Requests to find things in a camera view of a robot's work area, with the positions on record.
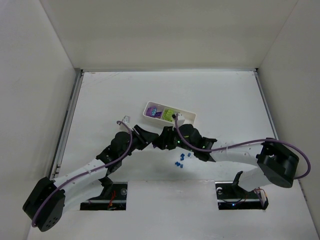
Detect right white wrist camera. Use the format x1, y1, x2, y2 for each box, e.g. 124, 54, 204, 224
174, 113, 186, 126

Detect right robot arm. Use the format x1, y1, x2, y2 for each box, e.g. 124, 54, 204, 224
152, 124, 299, 192

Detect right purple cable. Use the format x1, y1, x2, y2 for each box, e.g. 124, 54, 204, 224
173, 113, 312, 180

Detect purple cable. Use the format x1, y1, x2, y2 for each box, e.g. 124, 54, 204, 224
173, 113, 312, 180
31, 120, 133, 228

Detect white divided plastic container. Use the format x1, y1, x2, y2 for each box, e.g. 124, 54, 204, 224
142, 101, 197, 127

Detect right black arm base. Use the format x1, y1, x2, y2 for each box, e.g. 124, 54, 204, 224
215, 171, 269, 211

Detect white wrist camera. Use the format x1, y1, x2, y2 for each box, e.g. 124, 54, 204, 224
174, 113, 186, 126
122, 115, 131, 128

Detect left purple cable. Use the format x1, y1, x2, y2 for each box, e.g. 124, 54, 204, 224
31, 120, 133, 228

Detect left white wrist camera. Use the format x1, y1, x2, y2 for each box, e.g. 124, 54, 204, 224
122, 115, 131, 128

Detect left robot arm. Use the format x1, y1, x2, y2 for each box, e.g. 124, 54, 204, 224
22, 125, 159, 232

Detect purple lego brick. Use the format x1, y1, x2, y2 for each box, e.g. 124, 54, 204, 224
145, 106, 163, 118

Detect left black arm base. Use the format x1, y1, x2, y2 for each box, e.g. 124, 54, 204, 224
79, 177, 128, 211

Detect green lego brick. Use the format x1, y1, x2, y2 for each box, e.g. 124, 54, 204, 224
161, 108, 175, 123

